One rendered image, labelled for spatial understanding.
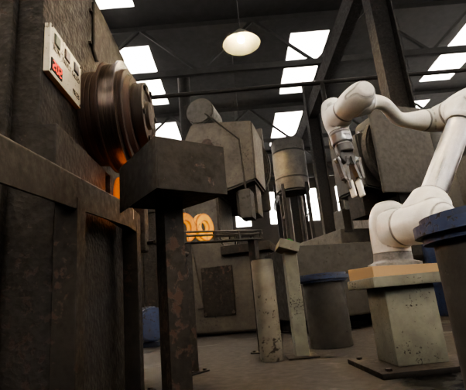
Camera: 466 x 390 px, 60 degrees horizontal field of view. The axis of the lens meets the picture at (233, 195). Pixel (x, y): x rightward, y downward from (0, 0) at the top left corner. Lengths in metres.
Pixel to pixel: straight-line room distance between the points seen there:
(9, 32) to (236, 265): 3.23
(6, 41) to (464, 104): 1.73
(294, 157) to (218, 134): 6.25
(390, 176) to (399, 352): 3.28
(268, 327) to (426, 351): 0.78
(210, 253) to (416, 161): 2.62
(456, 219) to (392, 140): 4.24
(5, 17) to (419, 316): 1.79
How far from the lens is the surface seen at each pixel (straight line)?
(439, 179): 1.75
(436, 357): 1.79
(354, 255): 3.83
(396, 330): 1.72
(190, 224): 2.13
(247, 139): 4.49
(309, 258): 3.62
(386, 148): 4.92
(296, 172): 10.56
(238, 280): 4.20
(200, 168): 1.05
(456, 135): 1.89
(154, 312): 3.64
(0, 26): 1.55
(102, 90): 1.64
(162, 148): 1.02
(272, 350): 2.17
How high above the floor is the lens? 0.30
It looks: 15 degrees up
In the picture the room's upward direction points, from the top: 5 degrees counter-clockwise
